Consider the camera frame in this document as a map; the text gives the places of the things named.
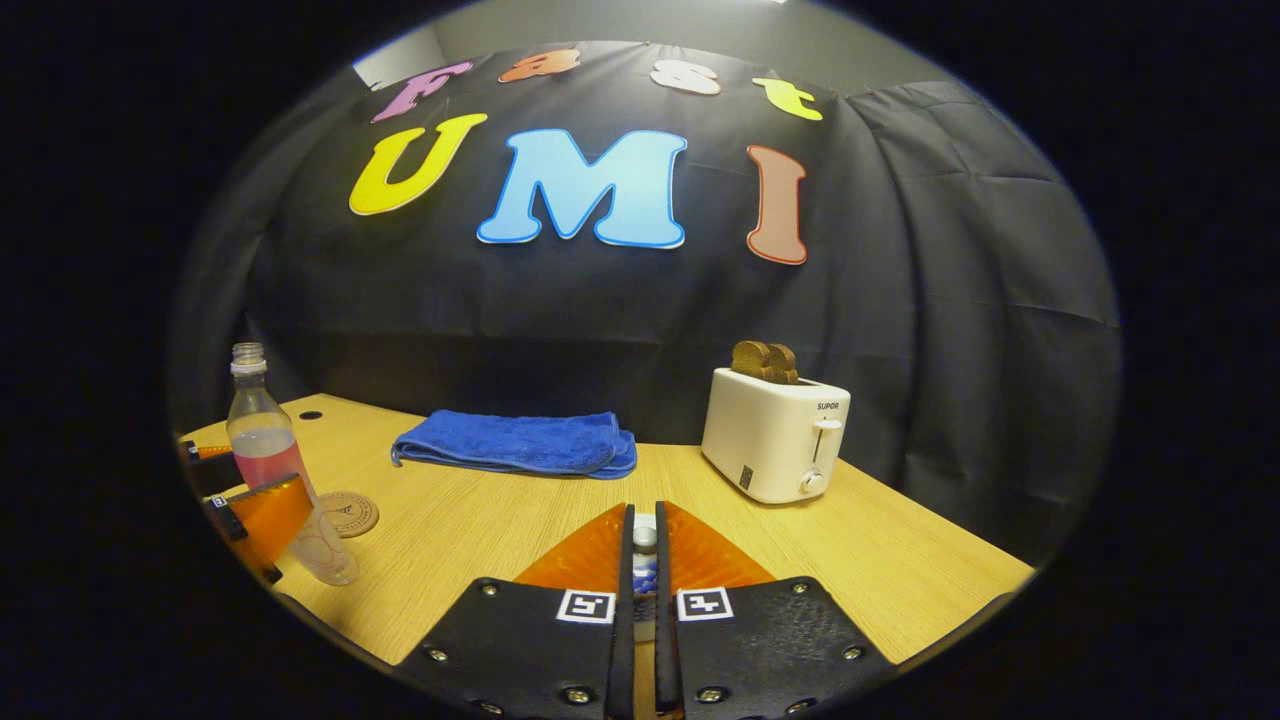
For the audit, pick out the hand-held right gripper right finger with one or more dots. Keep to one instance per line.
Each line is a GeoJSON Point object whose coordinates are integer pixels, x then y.
{"type": "Point", "coordinates": [770, 650]}

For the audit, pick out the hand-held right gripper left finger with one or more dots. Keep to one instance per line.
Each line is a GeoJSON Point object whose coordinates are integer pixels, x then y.
{"type": "Point", "coordinates": [520, 650]}

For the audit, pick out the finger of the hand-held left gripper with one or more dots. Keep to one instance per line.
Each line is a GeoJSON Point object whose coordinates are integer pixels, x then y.
{"type": "Point", "coordinates": [205, 468]}
{"type": "Point", "coordinates": [265, 520]}

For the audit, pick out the clear plastic water bottle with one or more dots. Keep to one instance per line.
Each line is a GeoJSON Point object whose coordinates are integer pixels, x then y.
{"type": "Point", "coordinates": [262, 440]}

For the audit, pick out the round brown coaster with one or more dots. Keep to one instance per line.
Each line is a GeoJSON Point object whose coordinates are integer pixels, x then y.
{"type": "Point", "coordinates": [352, 515]}

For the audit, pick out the white blue-patterned teacup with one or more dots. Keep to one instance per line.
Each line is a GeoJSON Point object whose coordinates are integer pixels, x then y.
{"type": "Point", "coordinates": [645, 590]}

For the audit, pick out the folded blue towel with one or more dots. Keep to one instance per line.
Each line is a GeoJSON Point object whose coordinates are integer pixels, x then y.
{"type": "Point", "coordinates": [520, 440]}

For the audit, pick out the white toaster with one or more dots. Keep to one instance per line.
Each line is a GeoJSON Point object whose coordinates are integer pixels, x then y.
{"type": "Point", "coordinates": [770, 440]}

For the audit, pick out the brown toast slices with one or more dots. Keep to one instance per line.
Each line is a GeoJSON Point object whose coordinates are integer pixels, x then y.
{"type": "Point", "coordinates": [765, 362]}

